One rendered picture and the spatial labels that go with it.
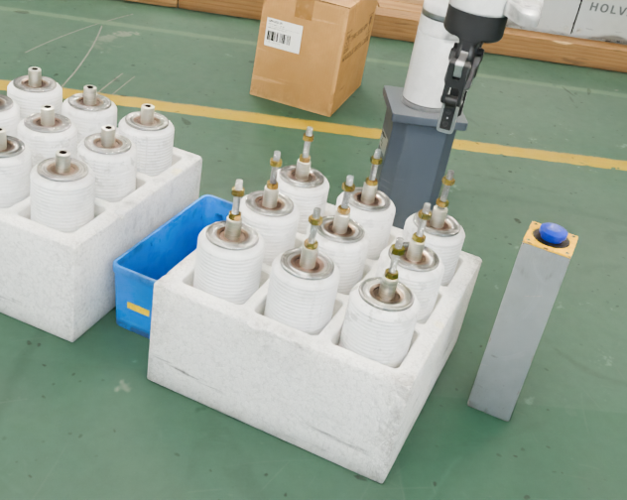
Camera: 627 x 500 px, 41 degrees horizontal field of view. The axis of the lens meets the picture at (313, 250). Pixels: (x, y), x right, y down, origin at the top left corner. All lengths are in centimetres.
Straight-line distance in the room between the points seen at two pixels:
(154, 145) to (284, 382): 51
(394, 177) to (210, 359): 60
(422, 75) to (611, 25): 180
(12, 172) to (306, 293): 51
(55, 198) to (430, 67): 71
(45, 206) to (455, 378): 71
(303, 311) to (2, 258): 50
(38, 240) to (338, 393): 50
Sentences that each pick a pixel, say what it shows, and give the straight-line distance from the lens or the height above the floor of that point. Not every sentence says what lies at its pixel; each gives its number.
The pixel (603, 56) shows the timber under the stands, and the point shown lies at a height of 5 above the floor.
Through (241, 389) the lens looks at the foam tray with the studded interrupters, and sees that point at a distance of 123.
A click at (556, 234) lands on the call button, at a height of 33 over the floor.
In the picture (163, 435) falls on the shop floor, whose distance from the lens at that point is 124.
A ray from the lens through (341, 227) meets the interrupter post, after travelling 124.
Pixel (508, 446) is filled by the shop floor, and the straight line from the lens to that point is 135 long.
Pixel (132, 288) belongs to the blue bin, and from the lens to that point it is 136.
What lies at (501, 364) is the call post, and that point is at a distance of 133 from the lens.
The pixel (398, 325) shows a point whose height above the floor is 24.
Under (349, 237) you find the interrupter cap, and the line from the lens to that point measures 124.
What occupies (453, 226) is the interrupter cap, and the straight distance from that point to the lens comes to 133.
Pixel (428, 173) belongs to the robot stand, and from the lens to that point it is 165.
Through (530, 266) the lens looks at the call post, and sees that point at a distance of 124.
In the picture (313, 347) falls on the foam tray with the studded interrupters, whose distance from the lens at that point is 113.
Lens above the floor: 87
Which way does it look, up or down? 31 degrees down
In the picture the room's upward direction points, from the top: 11 degrees clockwise
